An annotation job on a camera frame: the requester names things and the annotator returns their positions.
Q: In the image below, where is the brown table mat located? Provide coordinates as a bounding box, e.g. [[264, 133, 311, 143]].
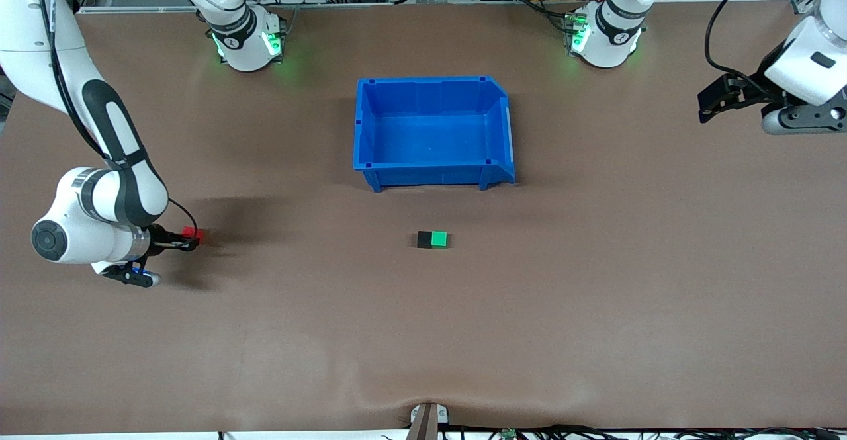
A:
[[0, 0, 847, 435]]

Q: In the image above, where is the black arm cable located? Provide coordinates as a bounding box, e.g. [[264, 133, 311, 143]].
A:
[[36, 0, 199, 237], [705, 0, 795, 93]]

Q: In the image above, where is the blue plastic storage bin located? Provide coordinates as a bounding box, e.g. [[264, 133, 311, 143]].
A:
[[353, 75, 516, 193]]

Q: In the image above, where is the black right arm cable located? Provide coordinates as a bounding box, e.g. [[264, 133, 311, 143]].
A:
[[36, 0, 199, 237]]

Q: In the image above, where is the metal table edge clamp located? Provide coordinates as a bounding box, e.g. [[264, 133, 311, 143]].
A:
[[409, 402, 449, 440]]

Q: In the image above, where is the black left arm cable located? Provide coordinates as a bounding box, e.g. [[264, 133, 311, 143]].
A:
[[705, 0, 795, 93]]

